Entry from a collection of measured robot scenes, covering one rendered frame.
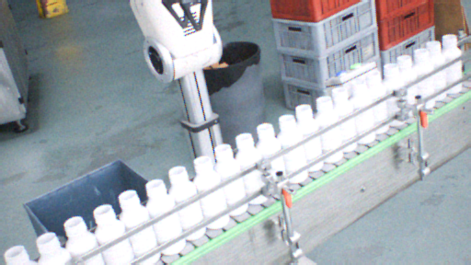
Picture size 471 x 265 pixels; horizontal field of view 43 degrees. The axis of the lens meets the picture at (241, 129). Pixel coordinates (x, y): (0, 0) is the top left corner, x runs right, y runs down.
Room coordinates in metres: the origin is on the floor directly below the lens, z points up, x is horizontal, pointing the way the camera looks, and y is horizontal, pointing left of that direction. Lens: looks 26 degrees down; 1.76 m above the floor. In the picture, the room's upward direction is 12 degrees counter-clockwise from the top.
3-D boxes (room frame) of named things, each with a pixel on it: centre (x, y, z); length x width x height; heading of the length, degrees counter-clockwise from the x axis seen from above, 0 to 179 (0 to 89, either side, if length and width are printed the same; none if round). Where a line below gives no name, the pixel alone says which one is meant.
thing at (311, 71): (3.87, -0.70, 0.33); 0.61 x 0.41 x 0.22; 127
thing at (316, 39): (3.86, -0.70, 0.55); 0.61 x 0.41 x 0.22; 128
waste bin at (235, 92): (3.38, 0.02, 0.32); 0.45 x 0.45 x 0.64
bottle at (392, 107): (1.43, -0.41, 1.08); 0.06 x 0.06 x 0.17
